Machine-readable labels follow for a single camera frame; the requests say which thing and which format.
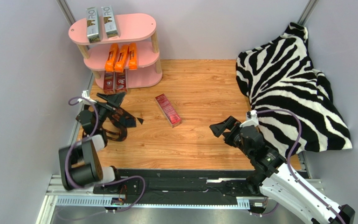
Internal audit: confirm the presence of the orange toothpaste box diagonal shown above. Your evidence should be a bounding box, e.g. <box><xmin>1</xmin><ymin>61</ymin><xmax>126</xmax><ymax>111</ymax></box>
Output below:
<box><xmin>114</xmin><ymin>44</ymin><xmax>130</xmax><ymax>72</ymax></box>

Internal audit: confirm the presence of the orange toothpaste box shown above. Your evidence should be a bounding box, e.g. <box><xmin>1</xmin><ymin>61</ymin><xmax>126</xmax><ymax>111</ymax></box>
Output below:
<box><xmin>105</xmin><ymin>43</ymin><xmax>119</xmax><ymax>72</ymax></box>
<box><xmin>129</xmin><ymin>42</ymin><xmax>138</xmax><ymax>70</ymax></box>

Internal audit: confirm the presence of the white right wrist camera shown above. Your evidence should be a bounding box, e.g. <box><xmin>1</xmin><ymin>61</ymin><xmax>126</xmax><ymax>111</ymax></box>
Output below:
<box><xmin>240</xmin><ymin>110</ymin><xmax>259</xmax><ymax>128</ymax></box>

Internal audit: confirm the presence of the pink three-tier shelf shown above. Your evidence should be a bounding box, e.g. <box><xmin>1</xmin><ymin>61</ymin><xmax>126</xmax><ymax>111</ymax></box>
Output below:
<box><xmin>68</xmin><ymin>13</ymin><xmax>163</xmax><ymax>89</ymax></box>

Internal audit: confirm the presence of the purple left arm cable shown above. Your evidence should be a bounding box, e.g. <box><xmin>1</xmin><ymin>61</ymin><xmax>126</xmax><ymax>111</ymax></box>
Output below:
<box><xmin>64</xmin><ymin>96</ymin><xmax>147</xmax><ymax>215</ymax></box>

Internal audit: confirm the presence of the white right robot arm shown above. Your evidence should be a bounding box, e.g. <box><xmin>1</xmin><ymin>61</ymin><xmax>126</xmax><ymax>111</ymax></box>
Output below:
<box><xmin>210</xmin><ymin>111</ymin><xmax>355</xmax><ymax>224</ymax></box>

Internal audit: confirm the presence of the black orange strap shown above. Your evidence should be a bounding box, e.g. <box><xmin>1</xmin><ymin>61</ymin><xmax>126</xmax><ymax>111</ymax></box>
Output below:
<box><xmin>83</xmin><ymin>104</ymin><xmax>138</xmax><ymax>142</ymax></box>

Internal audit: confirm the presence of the red toothpaste box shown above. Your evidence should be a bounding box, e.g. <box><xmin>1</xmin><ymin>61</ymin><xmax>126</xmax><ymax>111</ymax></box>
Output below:
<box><xmin>103</xmin><ymin>71</ymin><xmax>116</xmax><ymax>94</ymax></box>
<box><xmin>115</xmin><ymin>70</ymin><xmax>128</xmax><ymax>93</ymax></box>
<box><xmin>155</xmin><ymin>94</ymin><xmax>182</xmax><ymax>128</ymax></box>

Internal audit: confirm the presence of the zebra print cloth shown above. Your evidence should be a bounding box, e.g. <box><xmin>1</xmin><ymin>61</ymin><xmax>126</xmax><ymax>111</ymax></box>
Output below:
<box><xmin>235</xmin><ymin>22</ymin><xmax>353</xmax><ymax>156</ymax></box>

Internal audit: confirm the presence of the small black triangle piece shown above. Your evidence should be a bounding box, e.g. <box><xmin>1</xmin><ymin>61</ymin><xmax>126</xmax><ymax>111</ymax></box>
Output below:
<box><xmin>137</xmin><ymin>118</ymin><xmax>144</xmax><ymax>124</ymax></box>

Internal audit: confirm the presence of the red toothpaste box back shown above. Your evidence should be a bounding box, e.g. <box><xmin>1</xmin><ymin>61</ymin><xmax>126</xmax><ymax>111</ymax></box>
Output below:
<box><xmin>115</xmin><ymin>70</ymin><xmax>128</xmax><ymax>93</ymax></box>

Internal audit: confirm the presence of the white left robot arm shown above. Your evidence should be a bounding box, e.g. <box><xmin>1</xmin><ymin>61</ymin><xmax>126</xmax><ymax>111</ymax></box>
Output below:
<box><xmin>58</xmin><ymin>91</ymin><xmax>137</xmax><ymax>191</ymax></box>

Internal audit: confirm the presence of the red toothpaste box front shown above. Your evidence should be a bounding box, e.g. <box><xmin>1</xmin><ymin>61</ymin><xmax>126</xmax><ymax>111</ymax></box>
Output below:
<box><xmin>155</xmin><ymin>94</ymin><xmax>182</xmax><ymax>128</ymax></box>

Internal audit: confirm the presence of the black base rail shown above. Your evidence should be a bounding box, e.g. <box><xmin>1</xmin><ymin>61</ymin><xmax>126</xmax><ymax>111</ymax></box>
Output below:
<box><xmin>46</xmin><ymin>168</ymin><xmax>291</xmax><ymax>210</ymax></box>

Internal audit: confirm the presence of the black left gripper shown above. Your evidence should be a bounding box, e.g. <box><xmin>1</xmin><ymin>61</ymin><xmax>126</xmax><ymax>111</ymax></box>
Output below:
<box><xmin>93</xmin><ymin>92</ymin><xmax>125</xmax><ymax>129</ymax></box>

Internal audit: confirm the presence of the teal silver toothpaste box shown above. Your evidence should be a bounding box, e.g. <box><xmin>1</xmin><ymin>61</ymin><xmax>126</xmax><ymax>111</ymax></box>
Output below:
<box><xmin>86</xmin><ymin>7</ymin><xmax>101</xmax><ymax>43</ymax></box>

